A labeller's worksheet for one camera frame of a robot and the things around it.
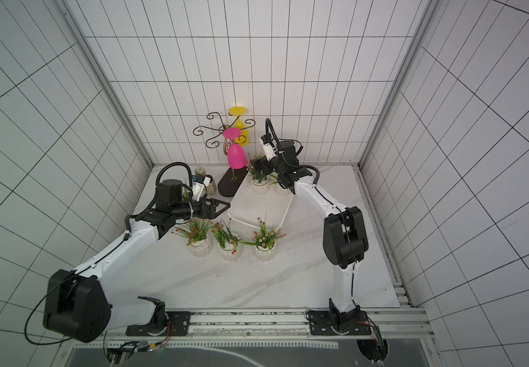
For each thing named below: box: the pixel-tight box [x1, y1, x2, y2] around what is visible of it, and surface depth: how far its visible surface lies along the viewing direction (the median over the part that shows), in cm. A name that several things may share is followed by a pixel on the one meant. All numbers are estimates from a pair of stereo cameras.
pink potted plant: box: [250, 213, 289, 263], surface depth 81 cm
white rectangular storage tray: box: [227, 173, 294, 230], surface depth 106 cm
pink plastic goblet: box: [222, 126, 247, 169], surface depth 97 cm
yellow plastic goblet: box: [228, 106, 249, 147], surface depth 93 cm
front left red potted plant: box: [171, 217, 213, 258], surface depth 85 cm
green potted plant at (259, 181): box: [246, 152, 270, 195], surface depth 106 cm
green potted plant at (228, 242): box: [210, 217, 251, 262], surface depth 85 cm
